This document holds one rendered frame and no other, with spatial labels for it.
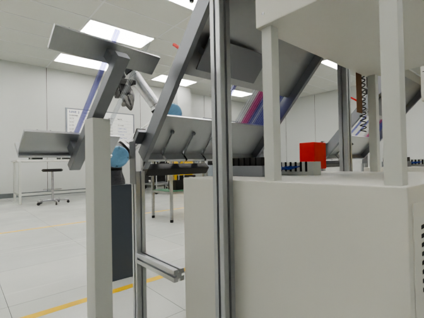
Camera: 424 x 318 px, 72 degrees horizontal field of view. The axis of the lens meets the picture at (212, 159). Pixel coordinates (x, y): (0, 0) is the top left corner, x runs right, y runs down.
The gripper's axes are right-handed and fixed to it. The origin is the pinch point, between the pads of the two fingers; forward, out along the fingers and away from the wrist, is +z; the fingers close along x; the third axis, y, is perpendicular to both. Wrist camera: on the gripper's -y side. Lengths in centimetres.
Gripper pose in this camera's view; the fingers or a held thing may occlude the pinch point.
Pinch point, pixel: (130, 107)
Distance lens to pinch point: 172.4
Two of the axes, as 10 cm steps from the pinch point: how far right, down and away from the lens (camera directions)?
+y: -6.9, 2.6, 6.8
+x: -6.5, 1.8, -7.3
